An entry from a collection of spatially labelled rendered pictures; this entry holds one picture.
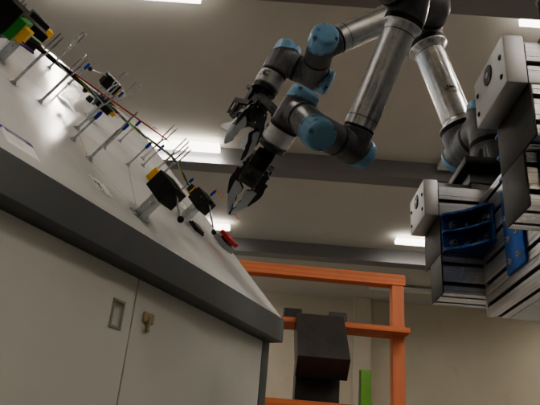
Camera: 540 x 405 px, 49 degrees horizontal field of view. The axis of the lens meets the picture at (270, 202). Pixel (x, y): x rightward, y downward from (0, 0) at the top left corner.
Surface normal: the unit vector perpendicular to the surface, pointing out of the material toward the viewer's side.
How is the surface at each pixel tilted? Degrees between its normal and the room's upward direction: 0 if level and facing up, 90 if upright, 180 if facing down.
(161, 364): 90
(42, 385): 90
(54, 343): 90
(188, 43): 180
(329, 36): 90
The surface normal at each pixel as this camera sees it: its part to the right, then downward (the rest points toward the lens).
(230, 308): 0.90, -0.11
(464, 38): -0.08, 0.90
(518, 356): 0.01, -0.42
